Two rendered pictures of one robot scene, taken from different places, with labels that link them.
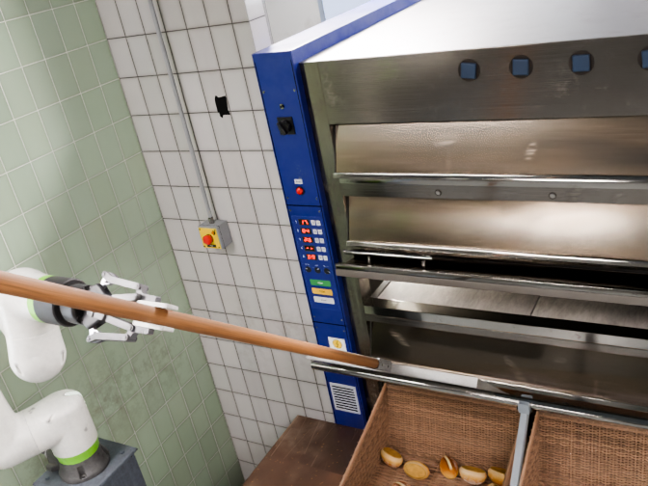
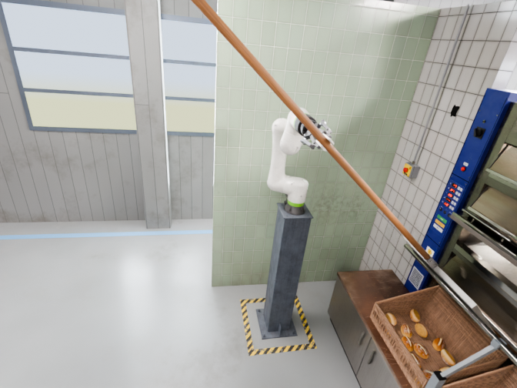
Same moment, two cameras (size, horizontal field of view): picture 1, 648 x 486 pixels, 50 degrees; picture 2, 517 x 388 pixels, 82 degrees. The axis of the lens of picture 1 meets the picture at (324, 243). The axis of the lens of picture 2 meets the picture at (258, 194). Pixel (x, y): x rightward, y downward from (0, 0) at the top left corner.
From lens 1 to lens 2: 0.39 m
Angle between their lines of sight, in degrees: 40
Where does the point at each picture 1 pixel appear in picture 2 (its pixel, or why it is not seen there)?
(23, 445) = (279, 185)
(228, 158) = (440, 138)
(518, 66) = not seen: outside the picture
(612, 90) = not seen: outside the picture
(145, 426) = (331, 225)
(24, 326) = (290, 128)
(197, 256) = (398, 176)
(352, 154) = (506, 164)
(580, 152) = not seen: outside the picture
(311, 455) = (381, 285)
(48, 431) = (289, 187)
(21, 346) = (285, 135)
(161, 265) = (381, 171)
